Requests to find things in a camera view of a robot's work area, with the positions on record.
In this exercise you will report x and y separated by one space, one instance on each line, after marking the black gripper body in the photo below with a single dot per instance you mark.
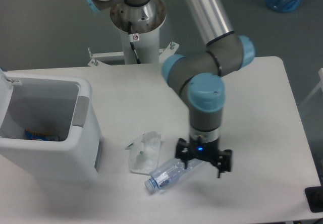
208 152

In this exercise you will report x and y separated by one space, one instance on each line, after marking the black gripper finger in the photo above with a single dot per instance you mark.
182 152
222 160

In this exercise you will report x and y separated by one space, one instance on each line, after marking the clear plastic water bottle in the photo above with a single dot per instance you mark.
171 173

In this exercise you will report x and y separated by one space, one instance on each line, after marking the white plastic wrapper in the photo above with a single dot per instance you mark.
144 153

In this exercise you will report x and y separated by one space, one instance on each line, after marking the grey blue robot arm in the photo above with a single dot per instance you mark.
197 81

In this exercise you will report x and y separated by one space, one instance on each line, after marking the white plastic trash can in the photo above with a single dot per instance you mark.
59 105

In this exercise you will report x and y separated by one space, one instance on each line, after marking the black device at table edge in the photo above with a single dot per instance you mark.
314 198

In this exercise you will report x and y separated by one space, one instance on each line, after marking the blue snack packet in bin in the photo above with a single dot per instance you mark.
41 136

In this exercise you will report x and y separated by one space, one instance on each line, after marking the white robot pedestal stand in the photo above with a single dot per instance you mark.
139 29

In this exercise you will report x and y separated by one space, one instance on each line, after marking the white frame at right edge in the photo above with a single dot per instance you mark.
314 90

